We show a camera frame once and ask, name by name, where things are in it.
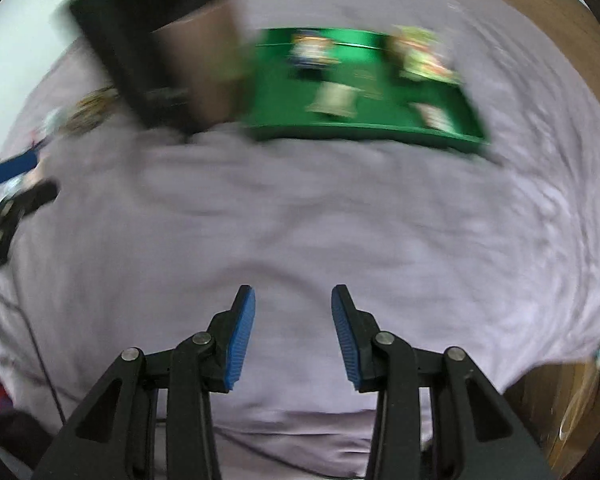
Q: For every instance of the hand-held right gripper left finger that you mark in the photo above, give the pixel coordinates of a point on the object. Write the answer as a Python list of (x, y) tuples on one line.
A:
[(241, 340)]

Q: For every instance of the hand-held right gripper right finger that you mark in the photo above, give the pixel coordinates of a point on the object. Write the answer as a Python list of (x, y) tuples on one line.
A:
[(344, 340)]

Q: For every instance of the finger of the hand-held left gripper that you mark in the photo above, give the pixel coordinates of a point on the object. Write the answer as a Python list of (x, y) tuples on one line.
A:
[(12, 169), (30, 200)]

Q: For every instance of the green tray box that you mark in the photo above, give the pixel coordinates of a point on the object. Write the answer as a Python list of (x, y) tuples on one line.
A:
[(380, 110)]

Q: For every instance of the wafer packet orange ends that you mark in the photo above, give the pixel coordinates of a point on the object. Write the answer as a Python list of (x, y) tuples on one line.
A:
[(336, 100)]

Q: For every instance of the white nut snack packet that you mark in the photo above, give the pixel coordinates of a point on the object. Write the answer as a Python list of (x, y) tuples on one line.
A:
[(435, 116)]

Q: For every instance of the dark blue snack packet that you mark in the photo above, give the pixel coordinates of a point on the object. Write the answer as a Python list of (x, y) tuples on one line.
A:
[(312, 50)]

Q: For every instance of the clear dried fruit bag green label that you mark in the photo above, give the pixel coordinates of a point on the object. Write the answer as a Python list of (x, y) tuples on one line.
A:
[(425, 55)]

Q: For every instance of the white blue snack packet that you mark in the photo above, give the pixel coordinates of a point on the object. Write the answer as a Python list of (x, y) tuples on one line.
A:
[(52, 120)]

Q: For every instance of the brown snack bag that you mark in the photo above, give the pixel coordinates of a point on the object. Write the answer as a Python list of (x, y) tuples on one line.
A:
[(92, 110)]

